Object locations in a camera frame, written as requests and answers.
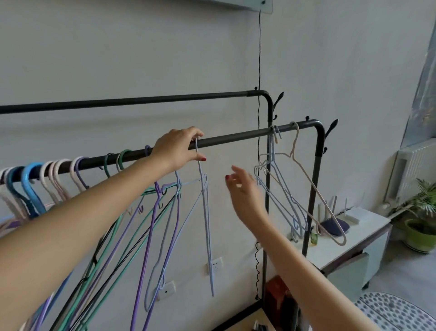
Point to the small black item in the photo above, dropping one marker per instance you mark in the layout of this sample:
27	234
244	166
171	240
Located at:
260	325

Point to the white dotted floor mat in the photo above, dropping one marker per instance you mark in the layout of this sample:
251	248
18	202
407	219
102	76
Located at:
395	312

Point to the person's left forearm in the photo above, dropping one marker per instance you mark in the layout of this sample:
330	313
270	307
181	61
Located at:
68	221

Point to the small green bottle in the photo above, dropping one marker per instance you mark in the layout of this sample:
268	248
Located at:
314	238

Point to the white low cabinet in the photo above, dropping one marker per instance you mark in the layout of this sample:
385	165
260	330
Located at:
357	245

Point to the potted plant in green pot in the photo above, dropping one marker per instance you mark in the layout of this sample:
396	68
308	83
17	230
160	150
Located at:
420	235

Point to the black metal clothes rack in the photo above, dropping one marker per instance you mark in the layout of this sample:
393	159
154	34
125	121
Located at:
238	135

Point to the person's right hand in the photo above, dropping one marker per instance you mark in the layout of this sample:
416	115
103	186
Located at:
247	197

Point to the dark blue pouch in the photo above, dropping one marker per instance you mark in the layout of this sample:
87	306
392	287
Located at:
333	226

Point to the white radiator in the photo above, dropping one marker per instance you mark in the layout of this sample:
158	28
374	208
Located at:
414	167

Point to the red box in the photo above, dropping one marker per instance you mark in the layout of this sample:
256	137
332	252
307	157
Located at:
276	298

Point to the white wall socket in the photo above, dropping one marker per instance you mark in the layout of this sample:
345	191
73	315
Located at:
215	266
166	290

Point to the person's right forearm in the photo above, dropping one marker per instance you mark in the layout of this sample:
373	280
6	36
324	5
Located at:
299	272

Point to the blue-grey wall poster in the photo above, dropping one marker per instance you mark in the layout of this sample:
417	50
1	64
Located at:
422	102

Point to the person's left thumb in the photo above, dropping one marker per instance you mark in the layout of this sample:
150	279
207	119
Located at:
194	157

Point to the white router with antennas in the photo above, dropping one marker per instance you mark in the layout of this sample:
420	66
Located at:
357	214

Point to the person's left hand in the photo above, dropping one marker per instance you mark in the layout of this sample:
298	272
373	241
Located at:
173	150

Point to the row of coloured clothes hangers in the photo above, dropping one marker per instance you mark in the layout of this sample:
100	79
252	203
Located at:
32	177

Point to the person's right thumb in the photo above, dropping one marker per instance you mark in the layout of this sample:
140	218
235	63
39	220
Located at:
230	187

